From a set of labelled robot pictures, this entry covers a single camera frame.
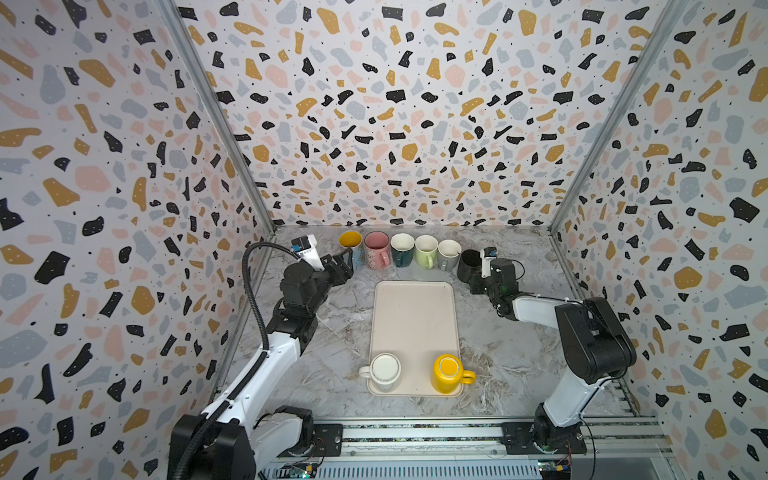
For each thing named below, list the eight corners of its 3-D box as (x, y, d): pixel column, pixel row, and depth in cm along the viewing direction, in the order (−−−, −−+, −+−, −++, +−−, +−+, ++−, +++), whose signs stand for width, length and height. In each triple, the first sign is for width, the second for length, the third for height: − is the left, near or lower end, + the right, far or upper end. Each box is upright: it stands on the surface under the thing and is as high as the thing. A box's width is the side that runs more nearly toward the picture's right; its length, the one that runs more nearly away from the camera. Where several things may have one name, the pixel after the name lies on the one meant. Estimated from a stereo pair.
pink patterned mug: (365, 276, 109) (362, 255, 100) (367, 252, 116) (365, 230, 107) (389, 277, 109) (389, 255, 100) (390, 252, 117) (390, 230, 107)
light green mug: (415, 277, 109) (417, 259, 101) (414, 252, 117) (416, 234, 109) (437, 277, 109) (440, 260, 101) (435, 252, 117) (437, 234, 109)
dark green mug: (398, 275, 110) (399, 254, 100) (387, 257, 115) (387, 236, 106) (418, 267, 112) (420, 246, 103) (407, 250, 117) (407, 229, 108)
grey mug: (436, 279, 108) (440, 261, 100) (435, 258, 115) (437, 239, 106) (458, 280, 109) (463, 261, 100) (455, 258, 115) (459, 239, 107)
